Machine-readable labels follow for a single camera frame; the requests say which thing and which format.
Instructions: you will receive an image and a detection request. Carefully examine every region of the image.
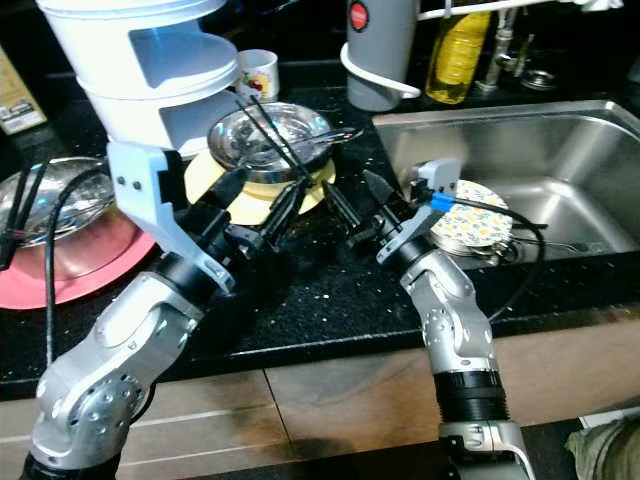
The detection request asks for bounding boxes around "yellow cardboard box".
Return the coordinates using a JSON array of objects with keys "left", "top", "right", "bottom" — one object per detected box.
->
[{"left": 0, "top": 45, "right": 49, "bottom": 136}]

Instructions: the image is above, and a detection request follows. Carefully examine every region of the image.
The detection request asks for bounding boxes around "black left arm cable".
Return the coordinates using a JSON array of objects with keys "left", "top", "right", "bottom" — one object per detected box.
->
[{"left": 43, "top": 165, "right": 111, "bottom": 371}]

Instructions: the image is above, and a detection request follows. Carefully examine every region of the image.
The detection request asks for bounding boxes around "steel bowl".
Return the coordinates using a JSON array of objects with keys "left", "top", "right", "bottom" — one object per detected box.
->
[
  {"left": 0, "top": 157, "right": 116, "bottom": 246},
  {"left": 208, "top": 101, "right": 336, "bottom": 185}
]

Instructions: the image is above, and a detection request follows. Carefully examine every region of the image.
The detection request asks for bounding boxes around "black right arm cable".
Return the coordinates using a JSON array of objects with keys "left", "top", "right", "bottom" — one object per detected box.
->
[{"left": 435, "top": 190, "right": 548, "bottom": 321}]

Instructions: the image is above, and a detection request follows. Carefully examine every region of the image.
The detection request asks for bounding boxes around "steel spoon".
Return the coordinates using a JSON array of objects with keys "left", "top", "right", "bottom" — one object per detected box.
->
[{"left": 285, "top": 125, "right": 364, "bottom": 161}]

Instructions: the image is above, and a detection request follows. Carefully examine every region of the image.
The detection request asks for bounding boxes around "brown cabinet door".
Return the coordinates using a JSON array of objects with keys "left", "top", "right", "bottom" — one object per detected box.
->
[{"left": 265, "top": 318, "right": 640, "bottom": 463}]

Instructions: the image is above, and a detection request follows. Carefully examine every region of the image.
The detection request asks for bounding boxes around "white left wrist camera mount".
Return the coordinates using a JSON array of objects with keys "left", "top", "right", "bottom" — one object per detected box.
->
[{"left": 106, "top": 140, "right": 237, "bottom": 296}]

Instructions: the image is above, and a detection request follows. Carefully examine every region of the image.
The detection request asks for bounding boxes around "pink plate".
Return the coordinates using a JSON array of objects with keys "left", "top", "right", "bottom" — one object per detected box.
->
[{"left": 0, "top": 200, "right": 161, "bottom": 310}]

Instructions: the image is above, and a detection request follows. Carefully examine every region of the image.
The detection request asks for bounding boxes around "stainless steel sink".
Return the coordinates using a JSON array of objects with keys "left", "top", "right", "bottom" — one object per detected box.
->
[{"left": 372, "top": 98, "right": 640, "bottom": 269}]

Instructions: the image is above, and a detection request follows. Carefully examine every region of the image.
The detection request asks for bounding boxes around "white hose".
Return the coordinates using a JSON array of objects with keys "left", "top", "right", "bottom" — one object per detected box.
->
[{"left": 340, "top": 42, "right": 423, "bottom": 101}]

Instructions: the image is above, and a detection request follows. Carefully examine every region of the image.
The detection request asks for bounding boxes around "floral print plate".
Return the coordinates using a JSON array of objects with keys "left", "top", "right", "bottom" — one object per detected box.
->
[{"left": 422, "top": 180, "right": 513, "bottom": 253}]

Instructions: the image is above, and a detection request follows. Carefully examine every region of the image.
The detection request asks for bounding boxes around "chrome faucet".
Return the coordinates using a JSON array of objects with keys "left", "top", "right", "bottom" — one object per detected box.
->
[{"left": 480, "top": 5, "right": 536, "bottom": 93}]

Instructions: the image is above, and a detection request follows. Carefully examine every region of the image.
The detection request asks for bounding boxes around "yellow oil bottle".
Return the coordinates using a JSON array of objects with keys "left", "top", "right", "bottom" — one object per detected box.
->
[{"left": 424, "top": 0, "right": 496, "bottom": 106}]

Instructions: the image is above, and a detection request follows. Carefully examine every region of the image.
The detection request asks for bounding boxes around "grey cylinder water purifier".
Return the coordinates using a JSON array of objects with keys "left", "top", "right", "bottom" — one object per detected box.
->
[{"left": 345, "top": 0, "right": 421, "bottom": 113}]

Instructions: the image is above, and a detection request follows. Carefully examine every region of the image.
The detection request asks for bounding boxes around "olive trousered leg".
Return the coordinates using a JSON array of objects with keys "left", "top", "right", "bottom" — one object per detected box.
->
[{"left": 565, "top": 415, "right": 640, "bottom": 480}]

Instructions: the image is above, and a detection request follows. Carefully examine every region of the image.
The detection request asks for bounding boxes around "steel fork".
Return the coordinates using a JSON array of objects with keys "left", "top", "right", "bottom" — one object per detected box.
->
[{"left": 510, "top": 225, "right": 586, "bottom": 256}]

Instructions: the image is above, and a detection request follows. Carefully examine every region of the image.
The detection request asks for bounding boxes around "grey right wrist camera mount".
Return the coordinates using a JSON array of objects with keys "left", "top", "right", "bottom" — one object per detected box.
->
[{"left": 375, "top": 158, "right": 464, "bottom": 266}]

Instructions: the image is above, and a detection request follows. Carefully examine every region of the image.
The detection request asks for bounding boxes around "black chopstick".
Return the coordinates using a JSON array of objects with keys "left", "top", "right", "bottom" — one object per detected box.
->
[
  {"left": 238, "top": 97, "right": 361, "bottom": 233},
  {"left": 12, "top": 175, "right": 35, "bottom": 246},
  {"left": 248, "top": 95, "right": 371, "bottom": 226},
  {"left": 23, "top": 158, "right": 53, "bottom": 238}
]

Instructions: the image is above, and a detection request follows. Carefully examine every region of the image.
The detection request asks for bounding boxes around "white faucet extension pipe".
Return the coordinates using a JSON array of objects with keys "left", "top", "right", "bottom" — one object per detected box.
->
[{"left": 418, "top": 0, "right": 640, "bottom": 23}]

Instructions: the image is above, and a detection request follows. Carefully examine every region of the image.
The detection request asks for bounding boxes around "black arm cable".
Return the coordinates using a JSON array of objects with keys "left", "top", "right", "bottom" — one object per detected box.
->
[
  {"left": 435, "top": 190, "right": 548, "bottom": 321},
  {"left": 43, "top": 165, "right": 111, "bottom": 371}
]

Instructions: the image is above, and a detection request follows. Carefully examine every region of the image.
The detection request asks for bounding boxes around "white tiered plastic container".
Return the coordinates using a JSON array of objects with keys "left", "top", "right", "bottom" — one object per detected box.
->
[{"left": 35, "top": 0, "right": 245, "bottom": 163}]

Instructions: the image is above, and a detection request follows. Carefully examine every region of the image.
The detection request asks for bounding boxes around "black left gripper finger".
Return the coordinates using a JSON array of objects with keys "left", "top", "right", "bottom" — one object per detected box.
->
[
  {"left": 213, "top": 166, "right": 253, "bottom": 217},
  {"left": 272, "top": 178, "right": 309, "bottom": 244}
]

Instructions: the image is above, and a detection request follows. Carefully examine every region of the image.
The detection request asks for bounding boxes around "white printed mug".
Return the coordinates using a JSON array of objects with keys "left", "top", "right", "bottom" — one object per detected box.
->
[{"left": 236, "top": 48, "right": 280, "bottom": 103}]

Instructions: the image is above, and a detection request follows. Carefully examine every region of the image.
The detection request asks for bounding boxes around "brown drawer front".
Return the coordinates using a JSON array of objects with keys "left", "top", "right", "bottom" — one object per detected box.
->
[
  {"left": 0, "top": 368, "right": 271, "bottom": 446},
  {"left": 0, "top": 405, "right": 279, "bottom": 480}
]

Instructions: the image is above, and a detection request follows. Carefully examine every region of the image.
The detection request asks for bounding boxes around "pale yellow plate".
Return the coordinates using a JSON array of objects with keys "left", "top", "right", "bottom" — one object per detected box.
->
[{"left": 183, "top": 150, "right": 337, "bottom": 227}]

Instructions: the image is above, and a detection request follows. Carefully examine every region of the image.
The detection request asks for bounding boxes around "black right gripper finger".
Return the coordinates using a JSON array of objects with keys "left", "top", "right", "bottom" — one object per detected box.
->
[
  {"left": 323, "top": 183, "right": 379, "bottom": 249},
  {"left": 362, "top": 168, "right": 404, "bottom": 217}
]

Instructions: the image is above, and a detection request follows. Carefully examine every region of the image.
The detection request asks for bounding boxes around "round metal sink stopper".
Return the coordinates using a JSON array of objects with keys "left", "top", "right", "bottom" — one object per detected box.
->
[{"left": 520, "top": 66, "right": 559, "bottom": 91}]

